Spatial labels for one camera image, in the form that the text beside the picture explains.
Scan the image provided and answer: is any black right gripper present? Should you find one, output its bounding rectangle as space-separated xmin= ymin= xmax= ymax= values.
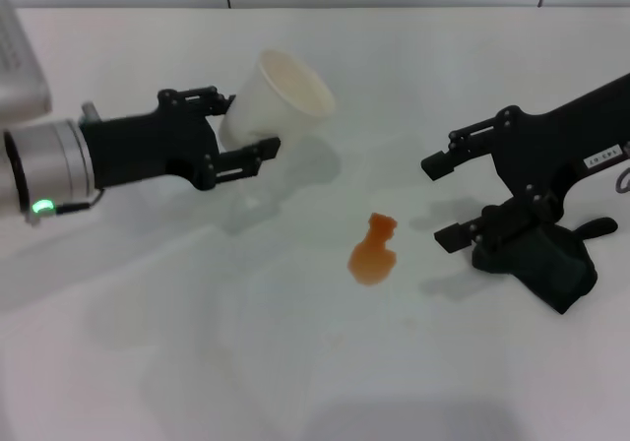
xmin=420 ymin=71 xmax=630 ymax=254

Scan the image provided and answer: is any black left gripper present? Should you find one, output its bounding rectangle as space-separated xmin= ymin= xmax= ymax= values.
xmin=78 ymin=85 xmax=282 ymax=192

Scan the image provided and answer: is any white paper cup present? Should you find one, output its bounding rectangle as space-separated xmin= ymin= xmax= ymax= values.
xmin=218 ymin=48 xmax=338 ymax=155

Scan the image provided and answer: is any dark blue rag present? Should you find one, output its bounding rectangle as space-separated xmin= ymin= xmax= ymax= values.
xmin=471 ymin=203 xmax=619 ymax=317

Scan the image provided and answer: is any brown water stain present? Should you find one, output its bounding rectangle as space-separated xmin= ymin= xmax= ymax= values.
xmin=347 ymin=212 xmax=399 ymax=287

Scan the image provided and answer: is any thin black cable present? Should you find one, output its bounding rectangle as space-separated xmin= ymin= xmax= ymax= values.
xmin=52 ymin=190 xmax=105 ymax=215

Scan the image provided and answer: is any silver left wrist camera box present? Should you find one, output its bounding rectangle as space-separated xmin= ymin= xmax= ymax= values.
xmin=0 ymin=0 xmax=54 ymax=117

